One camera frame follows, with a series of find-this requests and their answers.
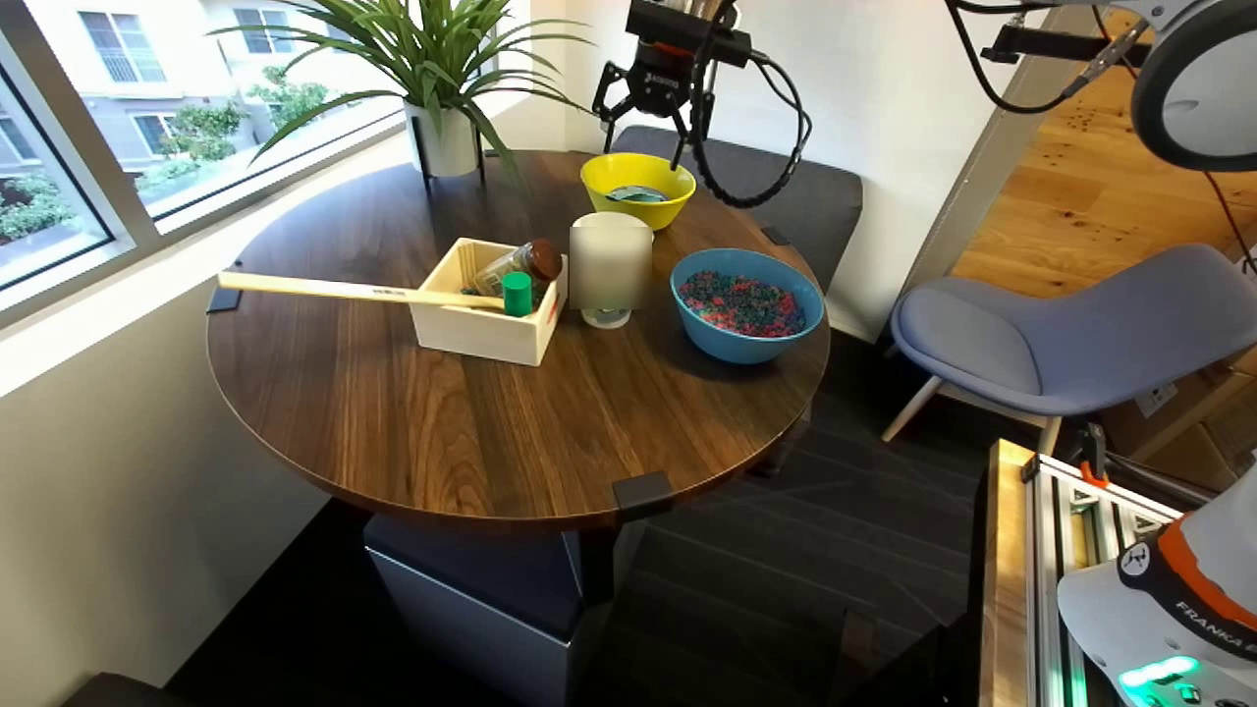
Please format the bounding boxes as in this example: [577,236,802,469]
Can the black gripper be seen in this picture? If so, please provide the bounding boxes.
[589,44,720,177]

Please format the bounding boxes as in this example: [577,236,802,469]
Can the yellow bowl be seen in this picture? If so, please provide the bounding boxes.
[577,148,698,236]

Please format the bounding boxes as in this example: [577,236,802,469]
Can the blue bowl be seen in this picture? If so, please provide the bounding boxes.
[666,243,830,371]

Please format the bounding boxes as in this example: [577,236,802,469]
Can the patterned white paper cup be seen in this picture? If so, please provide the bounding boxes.
[569,207,658,334]

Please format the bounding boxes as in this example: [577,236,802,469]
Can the brown round object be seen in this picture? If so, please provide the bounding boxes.
[526,236,565,282]

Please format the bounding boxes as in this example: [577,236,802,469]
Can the white plant pot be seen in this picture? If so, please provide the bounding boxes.
[406,97,487,186]

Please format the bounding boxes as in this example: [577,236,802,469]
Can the grey object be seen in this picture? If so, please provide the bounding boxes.
[467,240,538,294]

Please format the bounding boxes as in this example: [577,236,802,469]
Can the colourful beads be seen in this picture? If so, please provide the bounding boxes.
[679,266,810,341]

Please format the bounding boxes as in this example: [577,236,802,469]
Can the green block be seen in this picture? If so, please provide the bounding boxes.
[500,266,543,319]

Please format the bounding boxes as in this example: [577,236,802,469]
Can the green leafy plant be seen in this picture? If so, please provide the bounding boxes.
[212,0,608,198]

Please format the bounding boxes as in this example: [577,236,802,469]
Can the light wooden box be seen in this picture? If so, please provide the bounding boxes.
[409,236,572,371]

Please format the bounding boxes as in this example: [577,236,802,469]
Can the long light wooden stick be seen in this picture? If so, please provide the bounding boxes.
[217,266,509,319]

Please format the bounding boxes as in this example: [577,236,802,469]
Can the round dark wooden table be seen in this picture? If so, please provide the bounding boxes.
[205,148,836,531]

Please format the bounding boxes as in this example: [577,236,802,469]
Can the blue shell chair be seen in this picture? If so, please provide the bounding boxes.
[878,243,1257,455]

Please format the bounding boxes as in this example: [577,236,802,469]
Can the grey cube ottoman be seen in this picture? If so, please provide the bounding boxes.
[362,510,589,707]

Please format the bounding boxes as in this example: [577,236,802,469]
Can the brown cardboard box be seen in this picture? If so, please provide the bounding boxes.
[1097,362,1257,504]

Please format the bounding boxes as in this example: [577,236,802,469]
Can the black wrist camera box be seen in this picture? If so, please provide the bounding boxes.
[622,0,758,72]

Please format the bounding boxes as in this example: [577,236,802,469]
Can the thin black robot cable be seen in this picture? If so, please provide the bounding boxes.
[682,44,817,211]

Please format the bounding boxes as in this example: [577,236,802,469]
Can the grey window frame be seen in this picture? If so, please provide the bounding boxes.
[0,0,412,332]

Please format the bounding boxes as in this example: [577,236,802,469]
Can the aluminium frame rail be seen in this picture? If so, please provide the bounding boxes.
[978,438,1189,707]

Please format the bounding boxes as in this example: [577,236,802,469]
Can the thin black floor cable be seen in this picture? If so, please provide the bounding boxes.
[1199,165,1257,273]

